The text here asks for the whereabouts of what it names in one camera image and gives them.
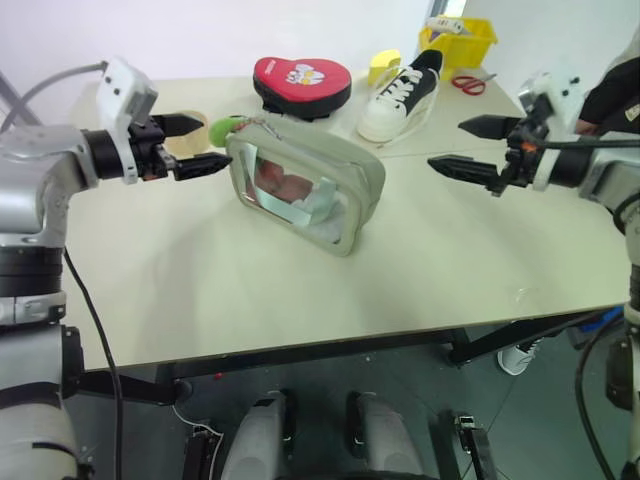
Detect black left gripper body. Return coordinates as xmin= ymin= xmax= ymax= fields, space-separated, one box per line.
xmin=127 ymin=117 xmax=178 ymax=182

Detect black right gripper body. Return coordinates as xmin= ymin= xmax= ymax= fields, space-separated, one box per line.
xmin=487 ymin=115 xmax=539 ymax=199

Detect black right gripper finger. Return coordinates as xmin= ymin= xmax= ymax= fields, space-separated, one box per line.
xmin=457 ymin=114 xmax=527 ymax=142
xmin=427 ymin=155 xmax=502 ymax=188

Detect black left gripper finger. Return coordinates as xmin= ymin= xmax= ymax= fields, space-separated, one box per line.
xmin=173 ymin=152 xmax=234 ymax=182
xmin=149 ymin=114 xmax=205 ymax=139

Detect clear grey toiletry bag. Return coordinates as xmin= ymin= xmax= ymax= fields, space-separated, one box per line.
xmin=224 ymin=119 xmax=388 ymax=258

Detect brown packing tape roll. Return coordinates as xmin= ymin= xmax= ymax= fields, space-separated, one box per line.
xmin=163 ymin=110 xmax=209 ymax=157

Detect green plush zipper charm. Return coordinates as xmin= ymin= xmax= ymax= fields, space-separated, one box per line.
xmin=208 ymin=114 xmax=249 ymax=148

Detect yellow plastic bin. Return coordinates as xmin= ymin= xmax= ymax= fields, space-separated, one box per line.
xmin=418 ymin=17 xmax=501 ymax=70

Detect black and white sneaker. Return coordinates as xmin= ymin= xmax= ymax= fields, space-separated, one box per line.
xmin=356 ymin=48 xmax=445 ymax=143

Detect white tool in bin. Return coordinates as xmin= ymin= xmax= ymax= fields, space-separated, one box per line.
xmin=424 ymin=15 xmax=475 ymax=35

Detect person in black clothing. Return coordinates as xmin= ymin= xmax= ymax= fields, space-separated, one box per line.
xmin=577 ymin=35 xmax=640 ymax=137

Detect red heart-shaped case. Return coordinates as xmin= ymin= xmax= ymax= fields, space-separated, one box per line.
xmin=251 ymin=56 xmax=353 ymax=121

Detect white shoe on floor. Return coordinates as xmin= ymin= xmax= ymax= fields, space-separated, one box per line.
xmin=497 ymin=335 xmax=545 ymax=376

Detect grey right robot leg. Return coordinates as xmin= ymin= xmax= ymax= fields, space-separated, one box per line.
xmin=345 ymin=390 xmax=426 ymax=480

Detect red-handled scissors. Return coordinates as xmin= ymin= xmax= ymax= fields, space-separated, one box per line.
xmin=451 ymin=72 xmax=499 ymax=97

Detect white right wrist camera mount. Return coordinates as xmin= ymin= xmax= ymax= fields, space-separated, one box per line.
xmin=516 ymin=72 xmax=581 ymax=191

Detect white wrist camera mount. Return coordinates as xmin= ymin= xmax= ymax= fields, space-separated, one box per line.
xmin=95 ymin=56 xmax=160 ymax=185
xmin=516 ymin=72 xmax=581 ymax=191

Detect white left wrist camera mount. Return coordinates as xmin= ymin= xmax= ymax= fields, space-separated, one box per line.
xmin=95 ymin=56 xmax=160 ymax=185

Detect grey left wrist cable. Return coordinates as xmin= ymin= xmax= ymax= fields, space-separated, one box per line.
xmin=0 ymin=60 xmax=110 ymax=134

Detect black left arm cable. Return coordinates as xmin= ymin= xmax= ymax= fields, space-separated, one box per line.
xmin=61 ymin=247 xmax=125 ymax=480

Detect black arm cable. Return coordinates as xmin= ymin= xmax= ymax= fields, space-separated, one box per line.
xmin=537 ymin=135 xmax=640 ymax=480
xmin=61 ymin=247 xmax=125 ymax=480

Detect black table frame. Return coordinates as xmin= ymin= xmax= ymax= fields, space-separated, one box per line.
xmin=74 ymin=310 xmax=626 ymax=407

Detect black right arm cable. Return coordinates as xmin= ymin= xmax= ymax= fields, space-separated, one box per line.
xmin=537 ymin=135 xmax=640 ymax=480

